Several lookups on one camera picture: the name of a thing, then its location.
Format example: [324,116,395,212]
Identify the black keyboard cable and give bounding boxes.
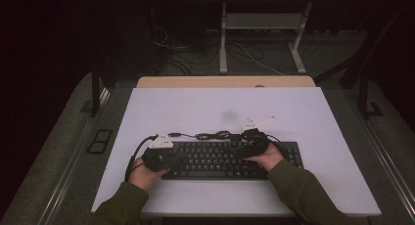
[166,130,249,143]

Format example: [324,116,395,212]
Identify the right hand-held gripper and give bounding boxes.
[233,115,276,160]

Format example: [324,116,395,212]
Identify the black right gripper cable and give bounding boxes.
[267,134,291,155]

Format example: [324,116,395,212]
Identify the wooden table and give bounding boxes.
[136,75,317,89]

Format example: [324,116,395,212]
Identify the black metal stand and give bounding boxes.
[90,67,103,118]
[314,3,412,119]

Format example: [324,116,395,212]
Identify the person's left hand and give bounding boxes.
[127,157,170,193]

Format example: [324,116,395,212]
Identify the black floor cables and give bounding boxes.
[152,21,220,76]

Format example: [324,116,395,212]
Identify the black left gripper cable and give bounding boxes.
[124,134,160,183]

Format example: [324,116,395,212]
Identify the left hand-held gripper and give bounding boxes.
[141,131,184,173]

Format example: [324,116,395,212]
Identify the person's right hand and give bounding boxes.
[244,142,286,172]

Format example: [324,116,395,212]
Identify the white metal desk frame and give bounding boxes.
[207,0,361,75]

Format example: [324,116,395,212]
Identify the white floor cable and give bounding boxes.
[233,42,286,76]

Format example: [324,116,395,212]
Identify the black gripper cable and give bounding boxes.
[267,134,291,155]
[124,134,160,183]

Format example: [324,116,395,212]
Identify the black computer keyboard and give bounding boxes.
[161,140,304,181]

